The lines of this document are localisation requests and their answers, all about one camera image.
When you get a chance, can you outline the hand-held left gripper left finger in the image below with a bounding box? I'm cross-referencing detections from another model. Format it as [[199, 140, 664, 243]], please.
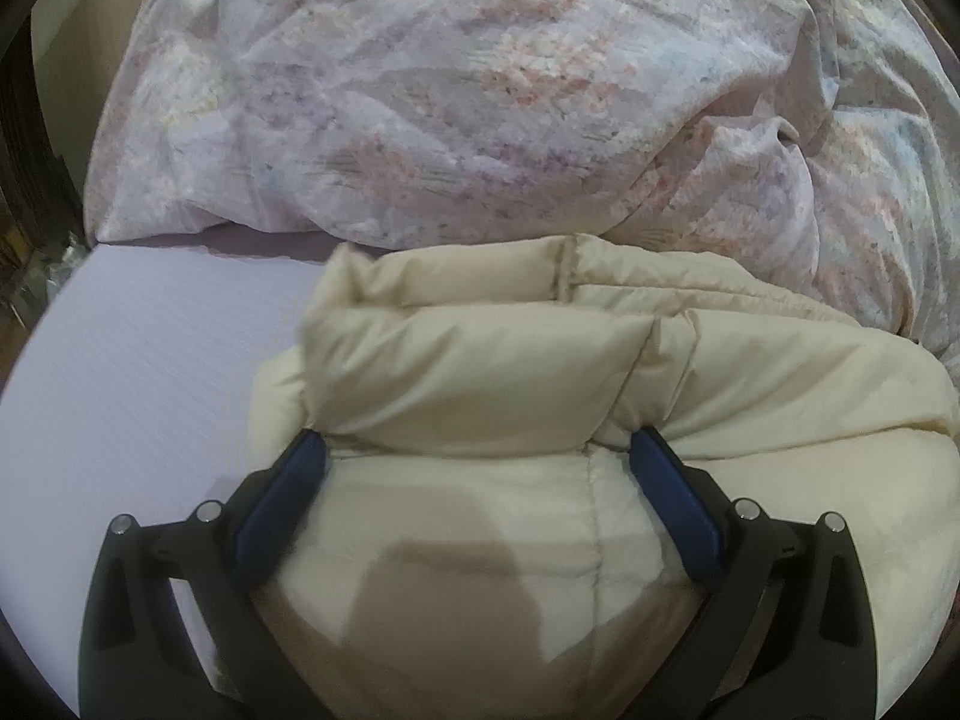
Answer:
[[79, 427, 331, 720]]

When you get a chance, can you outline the cream puffer jacket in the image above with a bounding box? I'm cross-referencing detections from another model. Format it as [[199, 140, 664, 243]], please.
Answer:
[[247, 234, 960, 720]]

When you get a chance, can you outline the floral duvet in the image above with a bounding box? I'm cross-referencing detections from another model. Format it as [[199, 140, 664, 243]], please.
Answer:
[[82, 0, 960, 361]]

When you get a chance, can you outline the bed with lavender sheet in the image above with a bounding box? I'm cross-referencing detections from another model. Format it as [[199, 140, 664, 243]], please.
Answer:
[[0, 232, 346, 698]]

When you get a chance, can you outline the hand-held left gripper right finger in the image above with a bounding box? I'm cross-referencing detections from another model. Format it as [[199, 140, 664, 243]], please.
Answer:
[[630, 426, 880, 720]]

